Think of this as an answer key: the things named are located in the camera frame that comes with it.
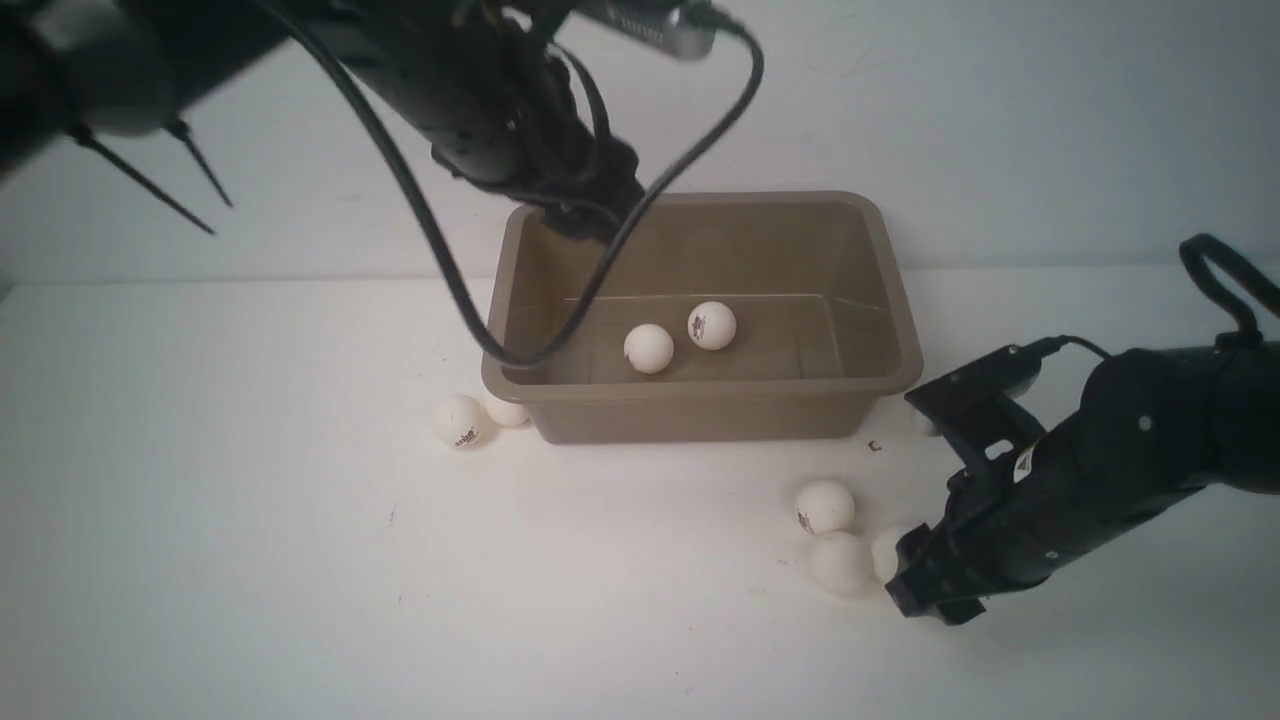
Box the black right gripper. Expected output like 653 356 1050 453
884 400 1201 626

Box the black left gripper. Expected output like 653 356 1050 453
430 20 643 241

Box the white ball with dark mark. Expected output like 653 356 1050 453
794 480 858 536

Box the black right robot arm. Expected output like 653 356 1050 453
886 337 1277 625

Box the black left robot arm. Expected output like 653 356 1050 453
3 1 765 369

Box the white ball beside bin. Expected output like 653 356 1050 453
483 395 530 427

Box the tan plastic bin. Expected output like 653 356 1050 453
481 191 924 445

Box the white ball with logo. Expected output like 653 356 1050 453
431 395 490 448

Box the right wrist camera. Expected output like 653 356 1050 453
905 345 1046 477

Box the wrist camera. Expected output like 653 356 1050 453
905 345 1046 477
573 1 717 61

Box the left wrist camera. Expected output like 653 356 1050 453
573 1 717 61

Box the black left camera cable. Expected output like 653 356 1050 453
255 0 765 369

